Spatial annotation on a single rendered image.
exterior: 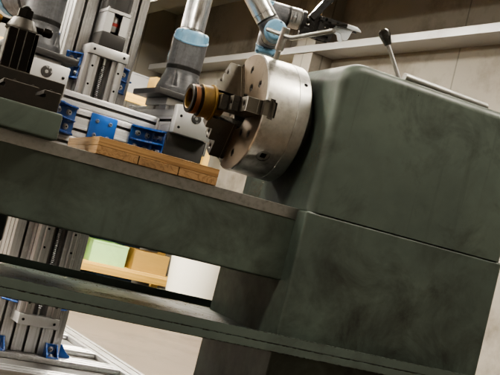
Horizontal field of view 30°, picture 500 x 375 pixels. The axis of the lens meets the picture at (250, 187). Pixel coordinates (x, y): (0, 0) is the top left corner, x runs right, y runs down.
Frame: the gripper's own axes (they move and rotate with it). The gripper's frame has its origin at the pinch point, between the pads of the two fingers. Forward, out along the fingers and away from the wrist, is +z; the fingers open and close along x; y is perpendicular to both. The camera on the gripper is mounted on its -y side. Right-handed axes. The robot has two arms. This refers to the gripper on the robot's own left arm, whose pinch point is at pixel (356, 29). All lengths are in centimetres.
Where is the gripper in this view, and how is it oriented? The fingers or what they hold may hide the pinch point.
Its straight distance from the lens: 339.4
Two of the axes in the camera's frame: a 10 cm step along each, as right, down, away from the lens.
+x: 1.1, 1.1, -9.9
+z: 9.6, 2.5, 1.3
